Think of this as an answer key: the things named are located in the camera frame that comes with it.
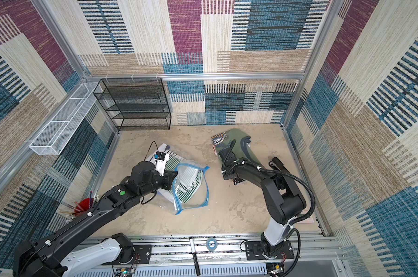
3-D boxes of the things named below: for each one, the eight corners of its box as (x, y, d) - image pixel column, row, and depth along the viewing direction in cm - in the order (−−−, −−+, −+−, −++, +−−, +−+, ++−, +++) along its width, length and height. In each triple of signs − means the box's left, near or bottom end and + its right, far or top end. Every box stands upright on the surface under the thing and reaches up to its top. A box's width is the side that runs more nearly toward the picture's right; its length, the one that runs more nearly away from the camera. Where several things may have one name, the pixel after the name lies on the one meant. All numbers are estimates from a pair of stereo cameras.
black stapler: (282, 178, 98) (286, 172, 93) (269, 165, 104) (272, 158, 99) (285, 175, 99) (289, 169, 94) (272, 162, 105) (275, 156, 100)
